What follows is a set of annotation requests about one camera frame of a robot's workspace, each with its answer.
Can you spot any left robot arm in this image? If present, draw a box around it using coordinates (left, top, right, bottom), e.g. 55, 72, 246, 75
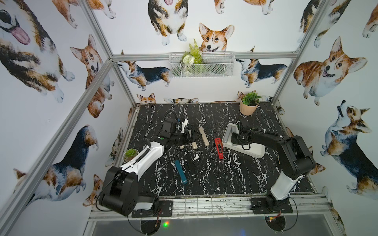
95, 118, 190, 217

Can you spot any fern with white flower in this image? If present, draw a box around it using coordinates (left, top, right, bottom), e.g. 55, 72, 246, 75
180, 39, 205, 77

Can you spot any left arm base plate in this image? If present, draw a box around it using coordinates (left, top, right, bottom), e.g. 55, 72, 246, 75
132, 200, 173, 218

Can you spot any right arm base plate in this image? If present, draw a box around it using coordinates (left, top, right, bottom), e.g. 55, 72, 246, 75
250, 196, 293, 214

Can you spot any small white potted succulent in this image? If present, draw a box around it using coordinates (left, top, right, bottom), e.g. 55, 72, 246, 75
123, 148, 139, 163

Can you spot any teal plier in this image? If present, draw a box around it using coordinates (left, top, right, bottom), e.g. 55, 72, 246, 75
174, 160, 188, 185

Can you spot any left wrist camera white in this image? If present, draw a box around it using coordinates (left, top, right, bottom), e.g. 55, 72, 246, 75
181, 119, 189, 133

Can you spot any black plier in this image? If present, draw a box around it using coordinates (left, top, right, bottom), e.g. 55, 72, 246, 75
186, 156, 196, 177

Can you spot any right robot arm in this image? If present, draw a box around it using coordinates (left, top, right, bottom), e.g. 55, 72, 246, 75
231, 121, 316, 204

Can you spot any white storage tray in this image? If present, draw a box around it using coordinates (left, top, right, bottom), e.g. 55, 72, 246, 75
222, 123, 265, 158

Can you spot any white wire wall basket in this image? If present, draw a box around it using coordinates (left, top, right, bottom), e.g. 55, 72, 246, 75
169, 53, 236, 78

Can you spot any pink potted plant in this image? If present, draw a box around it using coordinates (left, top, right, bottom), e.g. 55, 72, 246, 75
240, 90, 261, 116

